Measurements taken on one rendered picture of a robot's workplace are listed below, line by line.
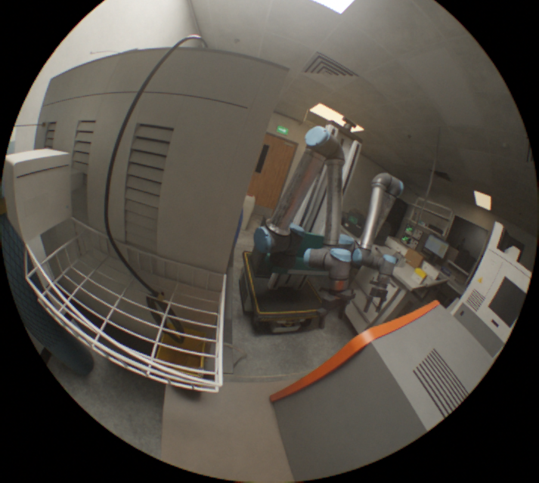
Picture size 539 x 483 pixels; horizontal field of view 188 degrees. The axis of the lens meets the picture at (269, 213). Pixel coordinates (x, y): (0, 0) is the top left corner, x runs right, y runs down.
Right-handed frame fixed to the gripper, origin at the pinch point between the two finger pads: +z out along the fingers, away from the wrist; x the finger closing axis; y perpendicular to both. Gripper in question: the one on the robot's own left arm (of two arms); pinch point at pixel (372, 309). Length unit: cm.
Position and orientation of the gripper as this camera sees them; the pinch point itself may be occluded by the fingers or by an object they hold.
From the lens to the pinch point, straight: 110.3
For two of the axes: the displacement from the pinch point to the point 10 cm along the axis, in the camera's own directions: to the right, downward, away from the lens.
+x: 9.1, 3.7, 1.9
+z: -3.5, 9.2, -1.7
